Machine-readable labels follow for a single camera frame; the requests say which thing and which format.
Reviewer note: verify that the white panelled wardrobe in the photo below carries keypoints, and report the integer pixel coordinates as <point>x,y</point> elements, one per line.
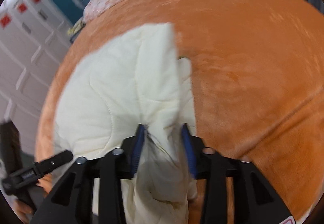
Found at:
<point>34,42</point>

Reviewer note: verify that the person's left hand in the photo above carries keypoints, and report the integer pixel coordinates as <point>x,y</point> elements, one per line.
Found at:
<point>36,194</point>

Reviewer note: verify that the white quilted duvet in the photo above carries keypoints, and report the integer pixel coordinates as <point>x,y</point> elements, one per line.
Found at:
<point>135,78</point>

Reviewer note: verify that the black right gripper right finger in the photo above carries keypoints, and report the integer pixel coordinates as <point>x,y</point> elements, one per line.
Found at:
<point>232,182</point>

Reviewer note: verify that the orange plush bed blanket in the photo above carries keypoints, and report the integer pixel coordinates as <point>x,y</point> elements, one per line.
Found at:
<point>257,82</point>

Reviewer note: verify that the cream items on nightstand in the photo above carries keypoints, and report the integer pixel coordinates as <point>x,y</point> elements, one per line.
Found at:
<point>78,26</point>

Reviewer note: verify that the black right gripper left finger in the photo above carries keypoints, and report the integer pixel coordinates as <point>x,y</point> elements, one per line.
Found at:
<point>71,198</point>

